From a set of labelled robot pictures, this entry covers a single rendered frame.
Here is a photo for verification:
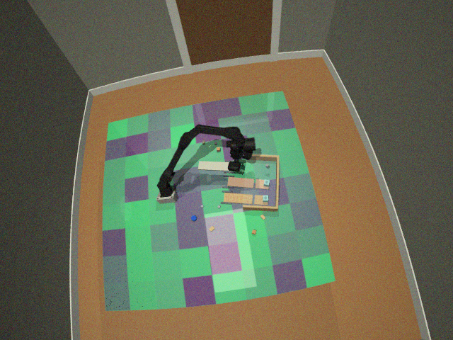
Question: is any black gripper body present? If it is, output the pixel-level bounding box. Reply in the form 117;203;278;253
228;147;242;172

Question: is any orange gridded flat strip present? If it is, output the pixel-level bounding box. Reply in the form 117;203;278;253
224;193;243;204

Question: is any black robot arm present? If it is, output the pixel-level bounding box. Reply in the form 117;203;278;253
157;124;256;198

